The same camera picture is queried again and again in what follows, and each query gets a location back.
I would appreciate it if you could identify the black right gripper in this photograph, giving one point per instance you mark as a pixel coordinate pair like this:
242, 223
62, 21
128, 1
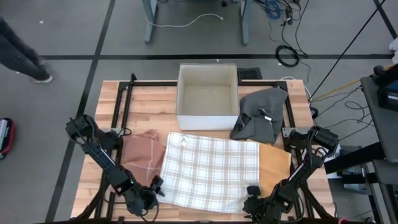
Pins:
261, 208

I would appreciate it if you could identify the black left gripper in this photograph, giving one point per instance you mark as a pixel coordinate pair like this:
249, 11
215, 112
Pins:
140, 199

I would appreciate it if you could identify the pink striped towel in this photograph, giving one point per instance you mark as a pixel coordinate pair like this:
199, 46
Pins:
143, 155

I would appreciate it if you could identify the white plaid kitchen towel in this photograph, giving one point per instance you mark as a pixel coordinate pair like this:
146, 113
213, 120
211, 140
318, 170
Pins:
211, 174

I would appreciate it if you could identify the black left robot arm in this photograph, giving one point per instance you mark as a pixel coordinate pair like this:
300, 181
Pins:
102, 158

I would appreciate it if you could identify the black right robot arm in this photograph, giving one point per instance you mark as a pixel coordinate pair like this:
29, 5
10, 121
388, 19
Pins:
301, 171

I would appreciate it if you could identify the mustard yellow towel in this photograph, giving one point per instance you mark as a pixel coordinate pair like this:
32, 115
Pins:
273, 165

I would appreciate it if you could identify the dark grey towel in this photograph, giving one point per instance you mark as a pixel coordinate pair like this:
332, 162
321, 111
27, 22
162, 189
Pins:
258, 105

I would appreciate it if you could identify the white handwritten label tag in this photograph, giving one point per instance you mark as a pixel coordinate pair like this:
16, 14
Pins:
184, 141

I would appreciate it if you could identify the red round knob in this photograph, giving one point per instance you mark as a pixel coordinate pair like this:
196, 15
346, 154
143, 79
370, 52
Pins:
342, 221

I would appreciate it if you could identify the white printed paper box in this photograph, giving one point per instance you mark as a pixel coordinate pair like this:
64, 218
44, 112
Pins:
332, 155

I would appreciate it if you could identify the beige fabric storage box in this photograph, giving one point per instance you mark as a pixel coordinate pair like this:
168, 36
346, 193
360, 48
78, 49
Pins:
206, 102

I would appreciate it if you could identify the black perforated floor plate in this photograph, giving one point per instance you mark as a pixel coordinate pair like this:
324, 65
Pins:
250, 74

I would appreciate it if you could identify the black side desk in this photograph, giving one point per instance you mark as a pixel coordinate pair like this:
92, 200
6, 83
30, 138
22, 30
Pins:
382, 130

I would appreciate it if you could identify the red and black bag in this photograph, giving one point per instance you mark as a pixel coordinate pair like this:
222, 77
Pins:
6, 137

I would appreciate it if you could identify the black electronics case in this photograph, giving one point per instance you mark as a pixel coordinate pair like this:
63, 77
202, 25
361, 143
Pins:
388, 99

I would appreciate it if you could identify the grey desk leg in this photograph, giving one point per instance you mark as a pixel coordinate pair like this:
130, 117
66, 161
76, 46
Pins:
150, 28
245, 28

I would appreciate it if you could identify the person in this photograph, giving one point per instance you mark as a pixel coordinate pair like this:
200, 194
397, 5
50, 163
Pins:
15, 53

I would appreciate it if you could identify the long thin black pole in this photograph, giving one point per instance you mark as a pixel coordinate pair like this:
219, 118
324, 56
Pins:
361, 31

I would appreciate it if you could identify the white crumpled sheet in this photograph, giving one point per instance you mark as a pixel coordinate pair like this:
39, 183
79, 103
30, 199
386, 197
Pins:
394, 49

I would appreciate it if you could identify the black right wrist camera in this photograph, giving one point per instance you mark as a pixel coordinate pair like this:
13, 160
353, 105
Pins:
253, 190

